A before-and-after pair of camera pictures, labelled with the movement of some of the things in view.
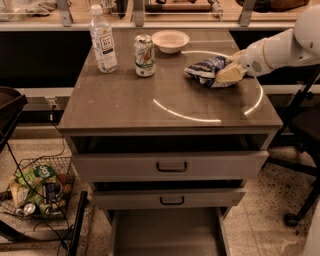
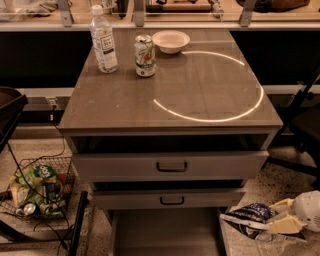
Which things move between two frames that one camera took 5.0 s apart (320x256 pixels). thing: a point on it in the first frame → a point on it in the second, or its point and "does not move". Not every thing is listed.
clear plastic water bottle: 103,40 does not move
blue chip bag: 205,71 → 252,219
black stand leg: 75,240 does not move
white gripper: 252,60 → 309,210
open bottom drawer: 170,232 does not move
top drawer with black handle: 168,165 does not move
